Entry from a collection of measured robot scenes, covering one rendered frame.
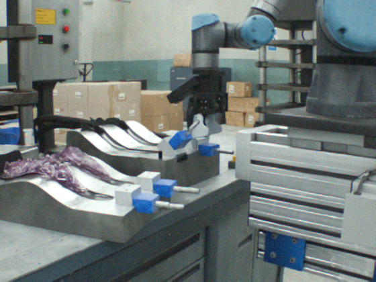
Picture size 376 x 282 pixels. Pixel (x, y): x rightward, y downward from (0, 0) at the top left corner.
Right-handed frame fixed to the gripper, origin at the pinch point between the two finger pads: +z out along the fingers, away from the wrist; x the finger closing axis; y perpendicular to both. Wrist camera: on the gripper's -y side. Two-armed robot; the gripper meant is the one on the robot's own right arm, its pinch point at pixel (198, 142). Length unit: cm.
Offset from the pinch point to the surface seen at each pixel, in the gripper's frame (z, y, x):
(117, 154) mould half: 2.1, -14.3, -17.3
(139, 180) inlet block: 3.0, 5.0, -30.7
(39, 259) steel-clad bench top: 11, 7, -60
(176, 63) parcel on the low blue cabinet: -29, -440, 608
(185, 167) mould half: 4.8, 2.1, -9.3
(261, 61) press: -30, -153, 387
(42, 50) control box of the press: -30, -85, 10
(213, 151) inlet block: 1.7, 5.3, -0.7
